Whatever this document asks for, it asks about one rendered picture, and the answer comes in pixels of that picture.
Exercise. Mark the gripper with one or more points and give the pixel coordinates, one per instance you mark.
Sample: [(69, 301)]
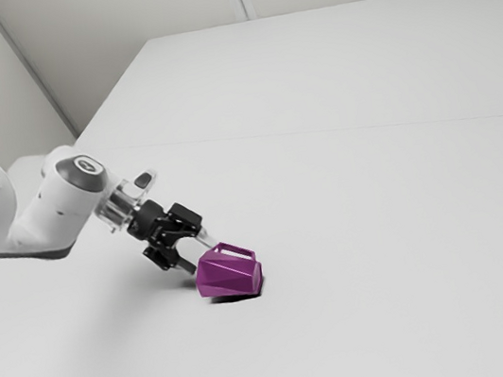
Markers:
[(153, 220)]

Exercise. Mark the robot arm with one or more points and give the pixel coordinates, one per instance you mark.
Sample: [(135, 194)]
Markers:
[(50, 201)]

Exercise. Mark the purple faceted mug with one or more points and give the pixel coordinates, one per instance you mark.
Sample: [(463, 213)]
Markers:
[(228, 276)]

